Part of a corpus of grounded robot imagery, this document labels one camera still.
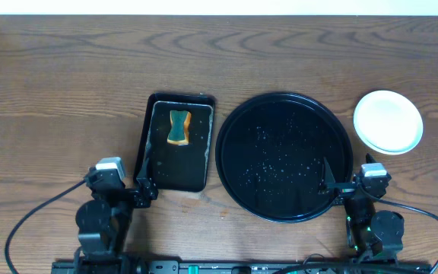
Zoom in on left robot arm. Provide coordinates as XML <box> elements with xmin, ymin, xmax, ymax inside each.
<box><xmin>73</xmin><ymin>157</ymin><xmax>158</xmax><ymax>274</ymax></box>

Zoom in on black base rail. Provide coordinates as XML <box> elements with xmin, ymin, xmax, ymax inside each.
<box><xmin>50</xmin><ymin>260</ymin><xmax>433</xmax><ymax>274</ymax></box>

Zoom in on black rectangular water tray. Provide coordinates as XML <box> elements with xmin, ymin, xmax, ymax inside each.
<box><xmin>133</xmin><ymin>93</ymin><xmax>215</xmax><ymax>193</ymax></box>

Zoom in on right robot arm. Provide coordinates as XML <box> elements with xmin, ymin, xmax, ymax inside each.
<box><xmin>319</xmin><ymin>155</ymin><xmax>405</xmax><ymax>264</ymax></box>

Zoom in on orange green scrub sponge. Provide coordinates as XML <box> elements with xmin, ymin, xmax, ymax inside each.
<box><xmin>167</xmin><ymin>110</ymin><xmax>192</xmax><ymax>145</ymax></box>

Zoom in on light blue plate front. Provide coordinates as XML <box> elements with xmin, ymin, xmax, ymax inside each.
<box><xmin>353</xmin><ymin>90</ymin><xmax>424</xmax><ymax>155</ymax></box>

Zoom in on black round serving tray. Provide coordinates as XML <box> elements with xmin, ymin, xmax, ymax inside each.
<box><xmin>215</xmin><ymin>93</ymin><xmax>353</xmax><ymax>223</ymax></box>

